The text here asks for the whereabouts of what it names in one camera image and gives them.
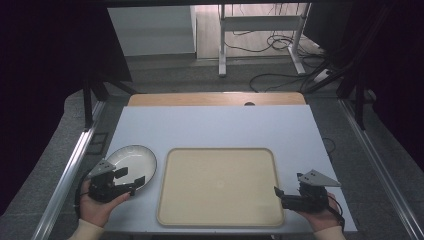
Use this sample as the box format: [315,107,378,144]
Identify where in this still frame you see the tangled black floor cables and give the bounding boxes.
[222,29,326,59]

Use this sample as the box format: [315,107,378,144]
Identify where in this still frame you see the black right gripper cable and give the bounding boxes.
[327,194,346,232]

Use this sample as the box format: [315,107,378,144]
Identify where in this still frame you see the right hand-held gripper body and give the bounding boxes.
[280,169,342,214]

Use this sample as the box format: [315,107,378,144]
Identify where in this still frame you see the white plate with dark rim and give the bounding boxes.
[105,144,158,193]

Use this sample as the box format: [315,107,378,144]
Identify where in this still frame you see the thin black looped cable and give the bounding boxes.
[321,136,337,164]

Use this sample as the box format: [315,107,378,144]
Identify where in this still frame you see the black metal stand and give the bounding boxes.
[81,70,138,132]
[299,49,378,132]

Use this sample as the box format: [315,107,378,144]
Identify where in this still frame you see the white desk frame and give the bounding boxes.
[217,2,312,78]

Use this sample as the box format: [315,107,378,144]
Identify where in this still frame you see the person's left hand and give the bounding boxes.
[78,189,132,229]

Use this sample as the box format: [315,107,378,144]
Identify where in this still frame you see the white power strip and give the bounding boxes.
[312,68,332,84]

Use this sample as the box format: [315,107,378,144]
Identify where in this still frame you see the long black floor cable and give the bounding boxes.
[248,72,313,94]

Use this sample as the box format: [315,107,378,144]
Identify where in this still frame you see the beige tray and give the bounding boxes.
[156,147,286,229]

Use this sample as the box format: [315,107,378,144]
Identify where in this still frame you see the dark curtain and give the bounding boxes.
[346,0,424,173]
[0,0,134,217]

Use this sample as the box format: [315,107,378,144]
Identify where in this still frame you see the dark floor plate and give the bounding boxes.
[86,132,110,156]

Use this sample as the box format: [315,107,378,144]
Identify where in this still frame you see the person's right hand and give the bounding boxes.
[295,192,342,233]

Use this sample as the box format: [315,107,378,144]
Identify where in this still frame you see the white cabinet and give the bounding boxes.
[107,5,198,58]

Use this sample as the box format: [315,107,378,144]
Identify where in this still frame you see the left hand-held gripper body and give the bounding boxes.
[86,158,134,204]

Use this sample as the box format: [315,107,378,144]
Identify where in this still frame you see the aluminium rail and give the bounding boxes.
[30,99,107,240]
[337,98,424,240]

